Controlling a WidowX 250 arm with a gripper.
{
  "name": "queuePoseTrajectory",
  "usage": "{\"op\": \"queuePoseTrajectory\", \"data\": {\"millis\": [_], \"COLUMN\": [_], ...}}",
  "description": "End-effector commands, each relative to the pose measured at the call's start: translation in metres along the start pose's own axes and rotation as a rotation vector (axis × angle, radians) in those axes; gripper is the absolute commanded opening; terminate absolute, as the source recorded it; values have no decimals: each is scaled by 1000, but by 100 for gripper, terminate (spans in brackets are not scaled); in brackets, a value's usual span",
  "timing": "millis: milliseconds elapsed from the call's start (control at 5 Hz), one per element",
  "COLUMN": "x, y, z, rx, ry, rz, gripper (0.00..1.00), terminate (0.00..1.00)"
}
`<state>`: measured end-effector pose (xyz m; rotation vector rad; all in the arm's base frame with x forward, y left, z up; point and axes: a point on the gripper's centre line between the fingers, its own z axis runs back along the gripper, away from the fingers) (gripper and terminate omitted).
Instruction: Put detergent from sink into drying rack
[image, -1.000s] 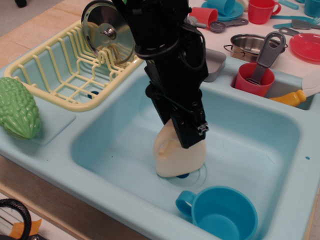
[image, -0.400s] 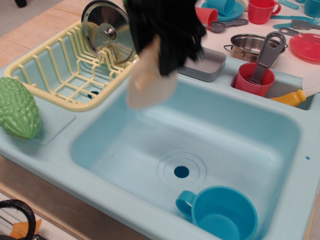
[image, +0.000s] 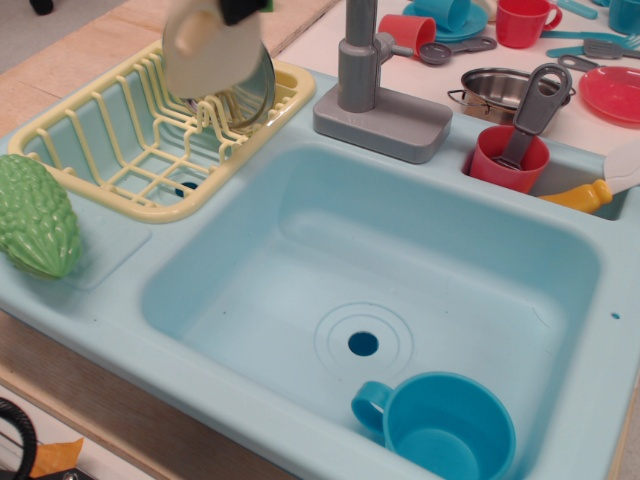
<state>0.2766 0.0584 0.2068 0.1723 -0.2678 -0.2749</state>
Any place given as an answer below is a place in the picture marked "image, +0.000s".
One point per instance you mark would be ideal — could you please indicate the white utensil handle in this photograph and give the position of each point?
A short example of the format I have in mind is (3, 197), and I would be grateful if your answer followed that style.
(621, 167)

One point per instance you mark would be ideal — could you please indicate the yellow dish drying rack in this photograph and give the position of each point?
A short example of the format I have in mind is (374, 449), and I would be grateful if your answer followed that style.
(124, 142)

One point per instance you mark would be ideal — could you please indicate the green bitter melon toy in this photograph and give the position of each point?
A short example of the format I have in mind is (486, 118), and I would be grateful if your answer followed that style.
(39, 229)

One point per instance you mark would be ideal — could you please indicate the grey measuring spoon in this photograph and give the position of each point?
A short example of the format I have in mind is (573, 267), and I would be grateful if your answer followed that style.
(438, 54)

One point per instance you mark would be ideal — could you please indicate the teal plate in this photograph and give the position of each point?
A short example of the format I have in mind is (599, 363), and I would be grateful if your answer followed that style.
(475, 24)

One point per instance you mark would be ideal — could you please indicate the black wheel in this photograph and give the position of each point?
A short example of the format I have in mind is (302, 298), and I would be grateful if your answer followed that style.
(42, 7)

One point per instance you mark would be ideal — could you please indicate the teal fork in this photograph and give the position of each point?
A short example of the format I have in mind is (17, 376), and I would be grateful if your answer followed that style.
(628, 41)

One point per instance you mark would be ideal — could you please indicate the red cup in compartment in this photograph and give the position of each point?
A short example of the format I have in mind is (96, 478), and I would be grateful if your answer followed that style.
(490, 144)

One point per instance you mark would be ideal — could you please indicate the blue plastic cup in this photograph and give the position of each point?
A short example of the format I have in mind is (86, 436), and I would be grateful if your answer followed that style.
(446, 423)

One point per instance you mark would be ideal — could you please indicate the red cup lying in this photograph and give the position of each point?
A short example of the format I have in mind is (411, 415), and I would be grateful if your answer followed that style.
(409, 31)

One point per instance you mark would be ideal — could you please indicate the teal cup top right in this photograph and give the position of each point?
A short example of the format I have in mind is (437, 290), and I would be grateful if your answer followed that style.
(624, 16)

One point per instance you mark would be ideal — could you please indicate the light blue toy sink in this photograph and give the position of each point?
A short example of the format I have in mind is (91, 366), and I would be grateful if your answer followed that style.
(320, 266)

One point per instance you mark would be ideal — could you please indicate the steel pot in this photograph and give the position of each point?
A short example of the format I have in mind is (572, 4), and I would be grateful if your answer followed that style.
(491, 94)

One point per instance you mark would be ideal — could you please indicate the grey spatula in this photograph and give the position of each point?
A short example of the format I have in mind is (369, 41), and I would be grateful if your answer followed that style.
(596, 49)

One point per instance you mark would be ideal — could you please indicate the red plastic plate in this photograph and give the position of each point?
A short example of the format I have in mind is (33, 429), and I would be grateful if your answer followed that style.
(612, 93)

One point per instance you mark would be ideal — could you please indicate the grey toy faucet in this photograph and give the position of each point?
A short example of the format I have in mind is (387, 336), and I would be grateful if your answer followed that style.
(359, 111)

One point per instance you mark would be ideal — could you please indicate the orange tape piece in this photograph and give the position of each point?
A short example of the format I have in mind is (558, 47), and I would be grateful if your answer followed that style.
(56, 457)

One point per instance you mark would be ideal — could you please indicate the red mug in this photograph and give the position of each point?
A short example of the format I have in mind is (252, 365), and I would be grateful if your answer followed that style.
(520, 23)

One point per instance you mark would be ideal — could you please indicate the yellow plastic bottle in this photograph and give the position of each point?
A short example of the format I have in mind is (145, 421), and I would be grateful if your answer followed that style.
(587, 198)

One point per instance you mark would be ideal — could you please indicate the steel pot lid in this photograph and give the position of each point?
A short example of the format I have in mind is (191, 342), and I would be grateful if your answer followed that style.
(244, 104)

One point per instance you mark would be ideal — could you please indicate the teal utensil top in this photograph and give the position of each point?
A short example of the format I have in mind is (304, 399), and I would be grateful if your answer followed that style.
(577, 8)

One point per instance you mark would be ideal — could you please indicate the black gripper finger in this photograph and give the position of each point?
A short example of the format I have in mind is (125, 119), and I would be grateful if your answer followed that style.
(235, 11)

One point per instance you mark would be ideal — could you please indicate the teal cup on plate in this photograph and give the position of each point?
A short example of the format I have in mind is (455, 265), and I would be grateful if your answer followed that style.
(450, 15)

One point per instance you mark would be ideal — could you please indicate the cream detergent bottle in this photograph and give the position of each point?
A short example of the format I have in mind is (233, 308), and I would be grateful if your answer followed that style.
(202, 54)

